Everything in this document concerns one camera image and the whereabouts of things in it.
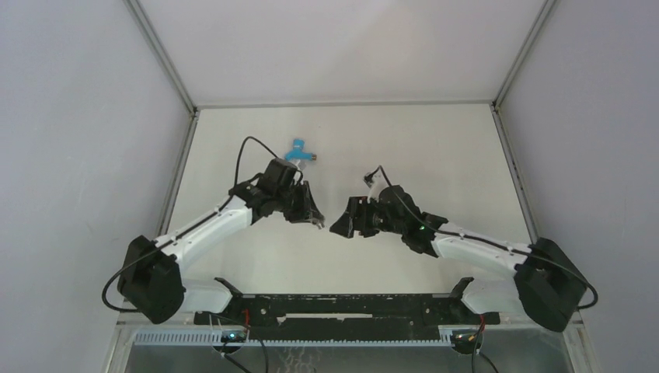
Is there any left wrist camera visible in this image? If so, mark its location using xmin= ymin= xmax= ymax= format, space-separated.
xmin=291 ymin=159 xmax=306 ymax=184

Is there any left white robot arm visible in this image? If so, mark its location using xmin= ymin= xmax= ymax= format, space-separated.
xmin=109 ymin=158 xmax=325 ymax=324

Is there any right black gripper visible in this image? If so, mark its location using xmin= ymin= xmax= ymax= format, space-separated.
xmin=330 ymin=196 xmax=406 ymax=239

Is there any blue plastic water faucet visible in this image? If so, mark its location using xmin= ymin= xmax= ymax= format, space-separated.
xmin=284 ymin=138 xmax=317 ymax=162

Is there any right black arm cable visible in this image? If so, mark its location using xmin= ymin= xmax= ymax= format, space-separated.
xmin=364 ymin=166 xmax=599 ymax=311

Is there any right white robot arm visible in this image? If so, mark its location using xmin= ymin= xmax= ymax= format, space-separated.
xmin=329 ymin=185 xmax=588 ymax=332

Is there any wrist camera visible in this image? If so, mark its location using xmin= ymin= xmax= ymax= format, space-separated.
xmin=291 ymin=159 xmax=306 ymax=184
xmin=364 ymin=171 xmax=387 ymax=200

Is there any white slotted cable duct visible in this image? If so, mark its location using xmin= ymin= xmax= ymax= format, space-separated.
xmin=133 ymin=329 xmax=454 ymax=347

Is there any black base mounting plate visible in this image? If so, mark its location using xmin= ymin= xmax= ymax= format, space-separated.
xmin=194 ymin=287 xmax=500 ymax=340

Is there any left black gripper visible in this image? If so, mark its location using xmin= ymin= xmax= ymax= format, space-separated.
xmin=274 ymin=181 xmax=322 ymax=224

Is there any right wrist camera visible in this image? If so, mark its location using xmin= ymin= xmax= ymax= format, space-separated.
xmin=364 ymin=171 xmax=387 ymax=200

